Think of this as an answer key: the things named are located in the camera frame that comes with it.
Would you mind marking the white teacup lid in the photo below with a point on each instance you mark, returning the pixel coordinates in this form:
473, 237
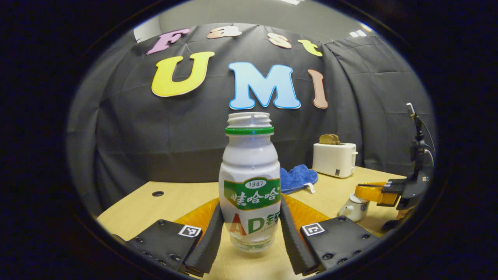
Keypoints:
356, 198

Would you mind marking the black backdrop cloth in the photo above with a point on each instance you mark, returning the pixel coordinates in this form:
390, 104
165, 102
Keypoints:
128, 128

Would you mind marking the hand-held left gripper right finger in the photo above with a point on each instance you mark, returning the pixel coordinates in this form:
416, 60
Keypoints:
290, 237

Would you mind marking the blue towel cloth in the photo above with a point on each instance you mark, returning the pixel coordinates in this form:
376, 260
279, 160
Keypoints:
295, 177

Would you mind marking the white toaster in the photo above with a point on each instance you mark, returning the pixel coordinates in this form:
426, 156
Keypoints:
334, 159

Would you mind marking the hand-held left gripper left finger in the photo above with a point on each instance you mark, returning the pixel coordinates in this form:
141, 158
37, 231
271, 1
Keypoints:
208, 241

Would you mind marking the white green-label water bottle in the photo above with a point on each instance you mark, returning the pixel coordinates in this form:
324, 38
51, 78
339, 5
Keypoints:
249, 167

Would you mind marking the brown bread slice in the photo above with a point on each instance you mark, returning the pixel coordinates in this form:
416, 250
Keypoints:
327, 139
337, 140

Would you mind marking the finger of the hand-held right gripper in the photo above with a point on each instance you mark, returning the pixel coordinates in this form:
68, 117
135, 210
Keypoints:
393, 192

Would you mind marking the white blue-pattern teacup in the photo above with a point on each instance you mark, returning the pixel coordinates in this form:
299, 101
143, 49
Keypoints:
352, 212

